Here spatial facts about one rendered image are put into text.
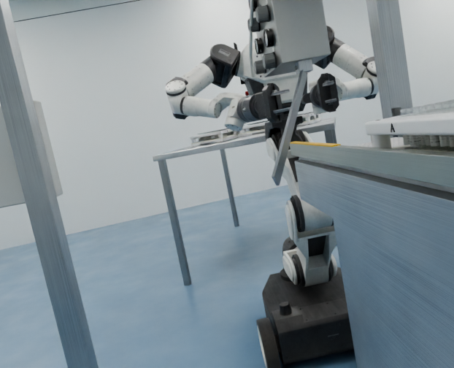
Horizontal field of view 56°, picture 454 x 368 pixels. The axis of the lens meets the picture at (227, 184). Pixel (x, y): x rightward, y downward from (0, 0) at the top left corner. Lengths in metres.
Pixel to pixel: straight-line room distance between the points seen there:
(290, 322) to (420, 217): 1.18
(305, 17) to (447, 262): 0.59
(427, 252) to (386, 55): 0.76
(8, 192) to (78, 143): 4.49
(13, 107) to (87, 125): 4.55
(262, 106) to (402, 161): 0.90
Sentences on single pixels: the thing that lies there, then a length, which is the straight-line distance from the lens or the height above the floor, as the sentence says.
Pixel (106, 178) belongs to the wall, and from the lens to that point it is 5.72.
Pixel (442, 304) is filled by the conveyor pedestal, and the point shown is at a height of 0.65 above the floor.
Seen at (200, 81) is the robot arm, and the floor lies 1.13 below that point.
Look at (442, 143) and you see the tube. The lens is 0.59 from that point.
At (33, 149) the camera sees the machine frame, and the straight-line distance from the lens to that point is 1.17.
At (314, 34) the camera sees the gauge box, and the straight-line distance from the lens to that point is 0.94.
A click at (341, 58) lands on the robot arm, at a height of 1.12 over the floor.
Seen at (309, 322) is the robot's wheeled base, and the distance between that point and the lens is 1.68.
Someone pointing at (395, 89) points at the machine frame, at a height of 0.95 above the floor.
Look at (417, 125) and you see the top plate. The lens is 0.55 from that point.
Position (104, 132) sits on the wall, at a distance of 5.70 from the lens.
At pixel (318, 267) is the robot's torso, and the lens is 1.81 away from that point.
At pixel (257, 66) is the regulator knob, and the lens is 1.07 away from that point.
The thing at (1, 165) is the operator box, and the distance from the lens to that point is 1.26.
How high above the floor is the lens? 0.94
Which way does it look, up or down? 7 degrees down
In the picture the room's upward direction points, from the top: 11 degrees counter-clockwise
